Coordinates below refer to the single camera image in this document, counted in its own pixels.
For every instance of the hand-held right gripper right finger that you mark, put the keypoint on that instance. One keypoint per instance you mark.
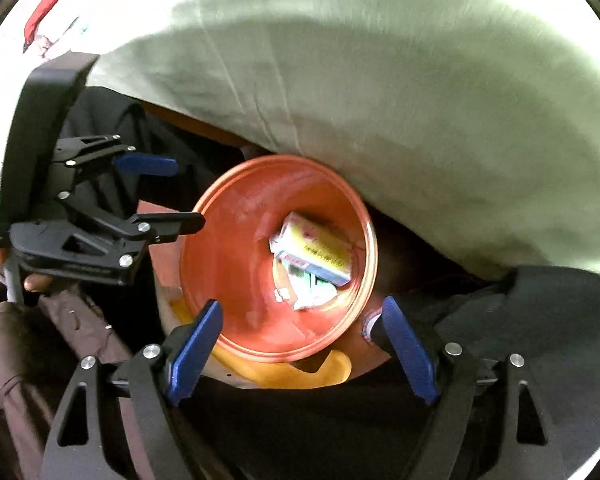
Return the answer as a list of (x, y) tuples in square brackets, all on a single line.
[(410, 355)]

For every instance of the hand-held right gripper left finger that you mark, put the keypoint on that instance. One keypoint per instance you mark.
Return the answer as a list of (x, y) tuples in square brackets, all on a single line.
[(195, 355)]

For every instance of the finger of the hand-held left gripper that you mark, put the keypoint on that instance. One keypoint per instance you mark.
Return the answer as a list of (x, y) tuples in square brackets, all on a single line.
[(147, 165), (105, 245)]

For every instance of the orange plastic bin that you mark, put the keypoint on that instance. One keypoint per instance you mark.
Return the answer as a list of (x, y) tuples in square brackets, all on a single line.
[(230, 260)]

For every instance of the person's left forearm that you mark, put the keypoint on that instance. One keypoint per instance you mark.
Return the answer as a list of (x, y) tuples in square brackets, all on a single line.
[(10, 350)]

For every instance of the person's left hand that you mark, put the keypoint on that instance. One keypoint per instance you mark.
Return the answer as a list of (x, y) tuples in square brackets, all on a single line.
[(35, 283)]

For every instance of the floral white quilt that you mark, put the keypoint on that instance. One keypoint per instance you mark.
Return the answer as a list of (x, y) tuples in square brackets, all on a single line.
[(10, 90)]

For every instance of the yellow plastic bag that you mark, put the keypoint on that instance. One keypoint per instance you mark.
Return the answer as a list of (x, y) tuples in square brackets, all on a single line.
[(280, 376)]

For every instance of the green and white packet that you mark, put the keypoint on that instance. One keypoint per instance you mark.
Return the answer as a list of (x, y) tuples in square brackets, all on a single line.
[(310, 296)]

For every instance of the red pillow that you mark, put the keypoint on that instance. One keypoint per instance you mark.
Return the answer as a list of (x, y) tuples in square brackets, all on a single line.
[(50, 5)]

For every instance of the dark grey cloth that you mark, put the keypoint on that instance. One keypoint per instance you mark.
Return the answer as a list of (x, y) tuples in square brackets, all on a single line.
[(545, 320)]

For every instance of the yellow cardboard box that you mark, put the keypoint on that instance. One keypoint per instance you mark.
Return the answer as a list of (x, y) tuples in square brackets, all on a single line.
[(310, 250)]

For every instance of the green fleece blanket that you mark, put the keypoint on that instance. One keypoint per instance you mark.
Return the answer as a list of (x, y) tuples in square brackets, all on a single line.
[(380, 85)]

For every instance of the wooden bed frame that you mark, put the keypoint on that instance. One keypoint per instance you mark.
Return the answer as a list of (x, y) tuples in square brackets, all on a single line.
[(190, 126)]

